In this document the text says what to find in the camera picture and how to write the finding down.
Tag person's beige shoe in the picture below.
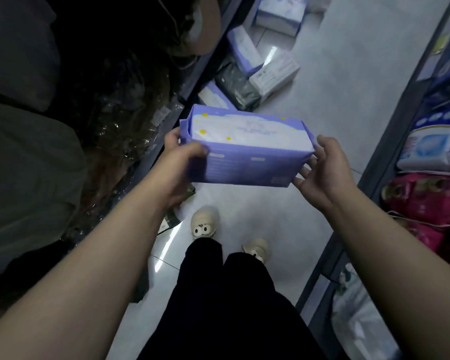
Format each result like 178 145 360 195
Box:
241 238 271 265
190 206 221 240

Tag dark metal shelf rack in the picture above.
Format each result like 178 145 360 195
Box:
109 0 261 229

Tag clear plastic wrapped goods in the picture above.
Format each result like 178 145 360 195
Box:
65 86 185 237

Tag small green packet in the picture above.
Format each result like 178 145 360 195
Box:
159 208 182 234

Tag person's left beige shoe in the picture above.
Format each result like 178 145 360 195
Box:
190 206 221 240

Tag dark grey plastic packet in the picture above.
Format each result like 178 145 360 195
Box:
214 63 263 112

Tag person's right hand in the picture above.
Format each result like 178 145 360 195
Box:
292 135 361 215

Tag white and purple tissue packet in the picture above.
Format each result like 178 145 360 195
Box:
254 0 308 37

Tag person's right beige shoe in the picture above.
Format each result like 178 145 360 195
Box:
241 238 271 265

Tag purple tissue packet with yellow dots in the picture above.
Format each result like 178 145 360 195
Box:
179 103 317 188

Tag tan fabric hat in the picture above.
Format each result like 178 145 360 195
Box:
154 0 222 57

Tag grey metal shelf rack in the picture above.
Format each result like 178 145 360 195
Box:
295 0 450 360

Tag pink tissue pack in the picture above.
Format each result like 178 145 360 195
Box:
381 174 450 226
392 216 450 276

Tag person's right forearm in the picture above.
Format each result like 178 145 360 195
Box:
327 183 450 360

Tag person's left forearm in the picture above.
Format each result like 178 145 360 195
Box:
0 175 173 360

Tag person's left hand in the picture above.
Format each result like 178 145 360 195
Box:
146 127 210 211

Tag white and blue tissue pack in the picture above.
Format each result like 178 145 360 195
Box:
396 108 450 174

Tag person's black trousers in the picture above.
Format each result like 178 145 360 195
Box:
136 238 350 360

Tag white printed plastic pack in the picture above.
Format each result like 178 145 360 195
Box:
331 263 403 360

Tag large grey fabric bag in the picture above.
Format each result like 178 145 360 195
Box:
0 101 88 276

